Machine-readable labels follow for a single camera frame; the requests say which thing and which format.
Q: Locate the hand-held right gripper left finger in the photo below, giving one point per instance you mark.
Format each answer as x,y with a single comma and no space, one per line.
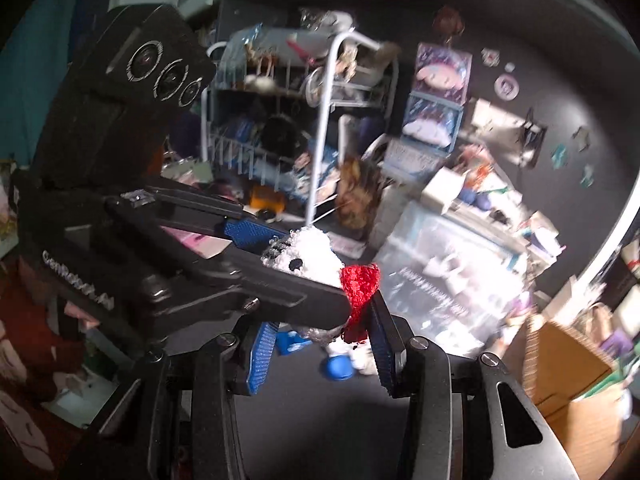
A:
262,355

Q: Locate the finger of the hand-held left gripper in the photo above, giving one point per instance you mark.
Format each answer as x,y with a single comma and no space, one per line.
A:
280,290
250,232

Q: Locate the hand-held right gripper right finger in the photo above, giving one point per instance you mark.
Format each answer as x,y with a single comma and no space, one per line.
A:
382,355

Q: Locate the white crochet doll red scarf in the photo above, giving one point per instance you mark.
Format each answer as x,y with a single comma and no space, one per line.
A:
315,255

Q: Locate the orange toy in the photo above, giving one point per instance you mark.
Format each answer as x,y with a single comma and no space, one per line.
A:
267,197

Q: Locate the black furry plush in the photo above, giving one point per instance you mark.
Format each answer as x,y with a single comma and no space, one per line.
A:
280,135

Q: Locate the clear plastic storage box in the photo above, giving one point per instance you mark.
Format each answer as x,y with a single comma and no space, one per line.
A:
440,270

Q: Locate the brown furry plush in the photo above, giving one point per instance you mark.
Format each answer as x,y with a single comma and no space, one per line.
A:
357,190

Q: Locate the small white box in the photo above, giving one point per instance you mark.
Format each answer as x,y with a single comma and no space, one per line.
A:
442,187

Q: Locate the pale printed figure box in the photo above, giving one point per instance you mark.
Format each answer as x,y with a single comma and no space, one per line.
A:
412,157

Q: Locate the cardboard box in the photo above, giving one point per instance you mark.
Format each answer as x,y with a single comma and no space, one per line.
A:
565,360

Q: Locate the pink and blue figure box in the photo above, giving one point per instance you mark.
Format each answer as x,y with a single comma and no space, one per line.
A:
444,72

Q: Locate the brown fuzzy pompom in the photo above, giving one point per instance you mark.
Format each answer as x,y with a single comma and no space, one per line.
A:
447,20

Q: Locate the round pink badge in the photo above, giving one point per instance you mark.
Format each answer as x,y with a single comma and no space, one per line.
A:
506,85

